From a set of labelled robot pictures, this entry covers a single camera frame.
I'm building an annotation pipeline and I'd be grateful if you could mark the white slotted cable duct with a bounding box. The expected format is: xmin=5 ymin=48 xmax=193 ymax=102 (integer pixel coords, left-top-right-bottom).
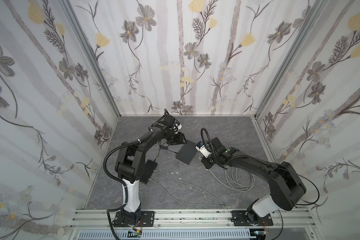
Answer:
xmin=77 ymin=229 xmax=253 ymax=240

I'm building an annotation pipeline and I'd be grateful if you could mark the aluminium mounting rail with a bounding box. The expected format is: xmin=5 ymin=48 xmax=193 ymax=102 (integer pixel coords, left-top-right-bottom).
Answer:
xmin=69 ymin=209 xmax=317 ymax=230

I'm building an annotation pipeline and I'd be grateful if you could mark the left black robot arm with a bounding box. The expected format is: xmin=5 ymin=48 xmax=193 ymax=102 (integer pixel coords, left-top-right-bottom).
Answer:
xmin=103 ymin=110 xmax=187 ymax=226

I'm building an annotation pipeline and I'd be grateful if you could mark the black ribbed network switch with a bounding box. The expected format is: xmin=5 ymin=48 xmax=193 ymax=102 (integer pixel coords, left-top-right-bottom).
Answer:
xmin=140 ymin=160 xmax=158 ymax=185

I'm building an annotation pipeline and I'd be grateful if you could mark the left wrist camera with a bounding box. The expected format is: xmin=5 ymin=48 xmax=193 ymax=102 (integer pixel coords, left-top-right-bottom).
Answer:
xmin=172 ymin=120 xmax=182 ymax=132

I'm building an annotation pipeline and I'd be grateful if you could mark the black power adapter with cable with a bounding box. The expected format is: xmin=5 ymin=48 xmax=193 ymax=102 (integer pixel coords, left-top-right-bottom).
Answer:
xmin=159 ymin=144 xmax=178 ymax=154

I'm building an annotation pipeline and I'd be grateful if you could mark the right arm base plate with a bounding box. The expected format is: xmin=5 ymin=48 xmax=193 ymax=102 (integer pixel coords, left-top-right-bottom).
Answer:
xmin=231 ymin=211 xmax=274 ymax=227

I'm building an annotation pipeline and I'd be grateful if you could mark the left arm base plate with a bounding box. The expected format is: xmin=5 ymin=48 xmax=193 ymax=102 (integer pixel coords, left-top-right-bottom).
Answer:
xmin=112 ymin=211 xmax=155 ymax=228

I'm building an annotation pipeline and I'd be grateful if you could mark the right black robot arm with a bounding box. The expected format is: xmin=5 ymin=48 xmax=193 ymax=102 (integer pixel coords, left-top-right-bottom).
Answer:
xmin=196 ymin=128 xmax=308 ymax=226

